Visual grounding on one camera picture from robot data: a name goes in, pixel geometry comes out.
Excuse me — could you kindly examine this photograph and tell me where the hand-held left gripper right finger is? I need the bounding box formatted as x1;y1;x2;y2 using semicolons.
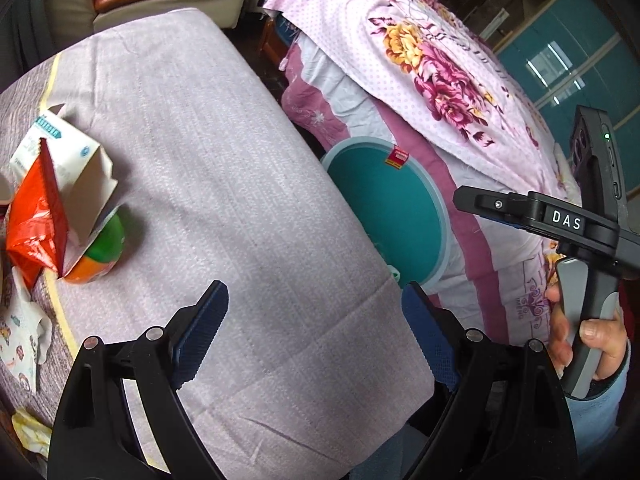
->
401;281;578;480

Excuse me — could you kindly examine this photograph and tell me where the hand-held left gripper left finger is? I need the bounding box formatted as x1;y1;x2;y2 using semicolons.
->
47;280;230;480

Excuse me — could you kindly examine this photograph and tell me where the yellow crumpled wrapper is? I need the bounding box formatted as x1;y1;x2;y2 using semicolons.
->
11;407;53;453

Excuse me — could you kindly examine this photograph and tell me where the pink and white quilt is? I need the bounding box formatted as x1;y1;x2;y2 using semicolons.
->
280;35;576;361

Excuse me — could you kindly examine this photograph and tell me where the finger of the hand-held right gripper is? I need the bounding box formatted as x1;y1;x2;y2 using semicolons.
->
452;186;533;233

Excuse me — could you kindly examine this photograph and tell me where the patterned white wrapper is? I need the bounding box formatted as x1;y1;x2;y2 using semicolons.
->
0;265;53;393

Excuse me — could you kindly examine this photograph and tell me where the floral pink bed sheet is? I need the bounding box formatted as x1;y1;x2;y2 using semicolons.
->
262;0;576;196

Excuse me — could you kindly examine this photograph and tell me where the person's right hand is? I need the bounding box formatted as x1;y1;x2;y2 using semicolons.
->
545;285;630;382

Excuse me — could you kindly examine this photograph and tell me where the teal glass cabinet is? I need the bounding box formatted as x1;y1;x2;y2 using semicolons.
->
492;0;636;171

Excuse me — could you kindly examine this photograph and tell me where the green and orange ball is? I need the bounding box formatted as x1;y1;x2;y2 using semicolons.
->
64;207;126;286

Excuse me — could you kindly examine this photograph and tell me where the person's right forearm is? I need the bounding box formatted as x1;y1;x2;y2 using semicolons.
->
570;340;635;463

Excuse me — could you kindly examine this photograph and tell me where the red foil snack packet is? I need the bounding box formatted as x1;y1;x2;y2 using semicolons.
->
6;137;68;291

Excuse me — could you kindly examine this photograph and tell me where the white medicine box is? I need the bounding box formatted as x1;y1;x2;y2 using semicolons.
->
9;102;120;243

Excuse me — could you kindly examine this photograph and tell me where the teal plastic bin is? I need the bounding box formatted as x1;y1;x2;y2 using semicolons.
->
320;136;453;291

